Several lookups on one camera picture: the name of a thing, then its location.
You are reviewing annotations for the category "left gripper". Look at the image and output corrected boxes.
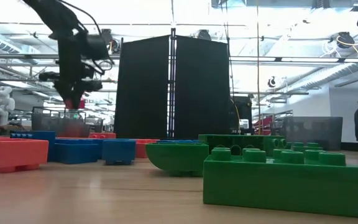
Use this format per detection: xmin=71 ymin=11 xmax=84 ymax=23
xmin=38 ymin=30 xmax=104 ymax=103

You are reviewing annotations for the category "green curved four-stud brick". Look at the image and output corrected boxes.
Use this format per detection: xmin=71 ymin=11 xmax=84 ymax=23
xmin=144 ymin=142 xmax=210 ymax=177

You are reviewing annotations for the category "orange four-stud brick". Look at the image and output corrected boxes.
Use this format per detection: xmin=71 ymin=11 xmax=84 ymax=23
xmin=88 ymin=133 xmax=117 ymax=139

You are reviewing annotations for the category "green eight-stud brick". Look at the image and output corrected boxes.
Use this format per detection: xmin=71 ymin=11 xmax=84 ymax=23
xmin=197 ymin=133 xmax=289 ymax=156
xmin=202 ymin=146 xmax=358 ymax=219

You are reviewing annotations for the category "red storage bin shelf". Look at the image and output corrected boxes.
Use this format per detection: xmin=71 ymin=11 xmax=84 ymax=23
xmin=252 ymin=114 xmax=276 ymax=136

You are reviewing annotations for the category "blue eight-stud brick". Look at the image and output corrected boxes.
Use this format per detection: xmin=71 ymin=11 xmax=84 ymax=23
xmin=9 ymin=130 xmax=57 ymax=162
xmin=53 ymin=138 xmax=104 ymax=165

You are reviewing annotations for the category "clear grey plastic bin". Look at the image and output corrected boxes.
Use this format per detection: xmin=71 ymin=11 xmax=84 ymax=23
xmin=30 ymin=106 xmax=104 ymax=138
xmin=280 ymin=116 xmax=344 ymax=152

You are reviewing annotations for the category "blue four-stud brick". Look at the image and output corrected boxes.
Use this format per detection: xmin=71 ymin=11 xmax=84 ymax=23
xmin=101 ymin=138 xmax=137 ymax=166
xmin=156 ymin=139 xmax=199 ymax=144

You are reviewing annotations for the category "black folding screen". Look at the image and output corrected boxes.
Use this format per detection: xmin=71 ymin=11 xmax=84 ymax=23
xmin=113 ymin=27 xmax=231 ymax=140

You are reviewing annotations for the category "black equipment cart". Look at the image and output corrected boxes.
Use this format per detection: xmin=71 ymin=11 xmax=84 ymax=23
xmin=230 ymin=95 xmax=254 ymax=133

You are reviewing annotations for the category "white humanoid robot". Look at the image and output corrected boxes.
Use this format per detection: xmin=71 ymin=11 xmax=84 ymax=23
xmin=0 ymin=85 xmax=17 ymax=127

